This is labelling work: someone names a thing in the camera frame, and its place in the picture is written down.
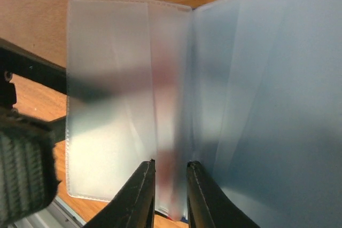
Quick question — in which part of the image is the aluminium front rail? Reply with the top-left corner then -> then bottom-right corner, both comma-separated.
7,196 -> 86,228

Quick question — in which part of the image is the dark blue card holder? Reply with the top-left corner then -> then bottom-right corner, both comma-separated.
66,0 -> 341,227

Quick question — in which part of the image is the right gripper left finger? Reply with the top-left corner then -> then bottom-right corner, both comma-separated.
85,159 -> 156,228

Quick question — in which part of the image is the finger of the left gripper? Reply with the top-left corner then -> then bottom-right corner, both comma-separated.
0,38 -> 107,103

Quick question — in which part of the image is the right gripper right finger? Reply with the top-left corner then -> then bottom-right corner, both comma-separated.
186,161 -> 258,228

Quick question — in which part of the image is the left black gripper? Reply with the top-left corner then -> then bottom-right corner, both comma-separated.
1,72 -> 59,225

